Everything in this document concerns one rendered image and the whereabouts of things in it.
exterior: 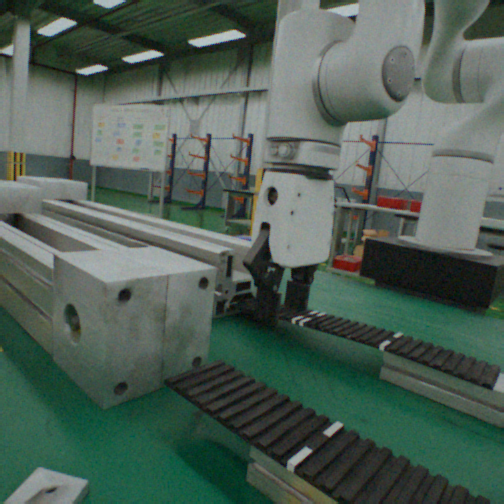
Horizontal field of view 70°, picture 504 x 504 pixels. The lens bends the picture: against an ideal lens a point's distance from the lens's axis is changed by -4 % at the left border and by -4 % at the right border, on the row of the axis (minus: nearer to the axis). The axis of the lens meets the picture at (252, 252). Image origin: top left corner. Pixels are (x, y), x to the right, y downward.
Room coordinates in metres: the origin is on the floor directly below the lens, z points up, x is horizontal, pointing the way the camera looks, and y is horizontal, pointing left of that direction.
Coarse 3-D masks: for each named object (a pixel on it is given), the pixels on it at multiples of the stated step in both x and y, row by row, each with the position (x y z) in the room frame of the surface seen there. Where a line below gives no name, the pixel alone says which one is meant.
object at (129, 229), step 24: (48, 216) 0.77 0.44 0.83; (72, 216) 0.72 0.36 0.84; (96, 216) 0.63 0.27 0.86; (120, 216) 0.72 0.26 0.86; (144, 216) 0.69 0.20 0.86; (120, 240) 0.58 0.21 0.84; (144, 240) 0.55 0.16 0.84; (168, 240) 0.50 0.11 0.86; (192, 240) 0.48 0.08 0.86; (216, 240) 0.54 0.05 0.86; (240, 240) 0.53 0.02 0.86; (216, 264) 0.45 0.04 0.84; (240, 264) 0.51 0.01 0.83; (216, 288) 0.45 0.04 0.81; (240, 288) 0.48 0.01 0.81; (216, 312) 0.45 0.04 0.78
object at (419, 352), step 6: (414, 342) 0.34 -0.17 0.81; (420, 342) 0.34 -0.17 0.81; (408, 348) 0.32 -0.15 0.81; (414, 348) 0.33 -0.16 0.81; (420, 348) 0.33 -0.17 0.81; (426, 348) 0.33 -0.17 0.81; (432, 348) 0.34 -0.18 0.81; (402, 354) 0.31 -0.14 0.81; (408, 354) 0.32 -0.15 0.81; (414, 354) 0.31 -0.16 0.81; (420, 354) 0.31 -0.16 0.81; (414, 360) 0.31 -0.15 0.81
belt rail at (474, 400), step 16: (384, 352) 0.33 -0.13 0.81; (384, 368) 0.33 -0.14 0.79; (400, 368) 0.32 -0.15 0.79; (416, 368) 0.31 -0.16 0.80; (432, 368) 0.30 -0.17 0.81; (400, 384) 0.31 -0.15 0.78; (416, 384) 0.31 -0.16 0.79; (432, 384) 0.30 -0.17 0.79; (448, 384) 0.29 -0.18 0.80; (464, 384) 0.28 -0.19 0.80; (496, 384) 0.28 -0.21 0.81; (448, 400) 0.29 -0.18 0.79; (464, 400) 0.28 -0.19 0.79; (480, 400) 0.28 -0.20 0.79; (496, 400) 0.27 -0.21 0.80; (480, 416) 0.27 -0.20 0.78; (496, 416) 0.26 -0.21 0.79
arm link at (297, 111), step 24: (288, 24) 0.41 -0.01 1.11; (312, 24) 0.39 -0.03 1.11; (336, 24) 0.39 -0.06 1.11; (288, 48) 0.40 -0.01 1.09; (312, 48) 0.39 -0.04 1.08; (288, 72) 0.40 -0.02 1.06; (312, 72) 0.38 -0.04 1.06; (288, 96) 0.40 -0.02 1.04; (312, 96) 0.38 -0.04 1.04; (288, 120) 0.40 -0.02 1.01; (312, 120) 0.39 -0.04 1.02; (336, 120) 0.39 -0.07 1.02; (336, 144) 0.40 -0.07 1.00
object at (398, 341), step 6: (396, 336) 0.35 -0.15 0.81; (402, 336) 0.36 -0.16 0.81; (408, 336) 0.36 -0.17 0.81; (384, 342) 0.33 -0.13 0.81; (390, 342) 0.34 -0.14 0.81; (396, 342) 0.34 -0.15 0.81; (402, 342) 0.34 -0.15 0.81; (408, 342) 0.34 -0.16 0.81; (378, 348) 0.33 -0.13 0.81; (384, 348) 0.32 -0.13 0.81; (390, 348) 0.32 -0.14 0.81; (396, 348) 0.32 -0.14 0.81; (402, 348) 0.33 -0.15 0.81; (396, 354) 0.32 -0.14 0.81
